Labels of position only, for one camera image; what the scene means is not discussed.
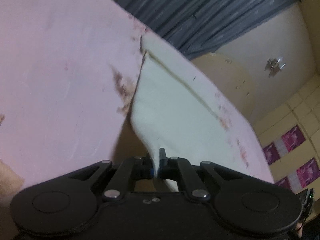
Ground pale green knit sweater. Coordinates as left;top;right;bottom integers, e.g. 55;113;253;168
126;33;251;193

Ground cream panelled wardrobe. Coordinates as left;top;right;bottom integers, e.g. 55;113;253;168
254;0;320;196

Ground blue grey centre curtain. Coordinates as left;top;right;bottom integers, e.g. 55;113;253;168
116;0;299;59

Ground magenta flower wall picture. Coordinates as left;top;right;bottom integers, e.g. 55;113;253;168
281;125;306;152

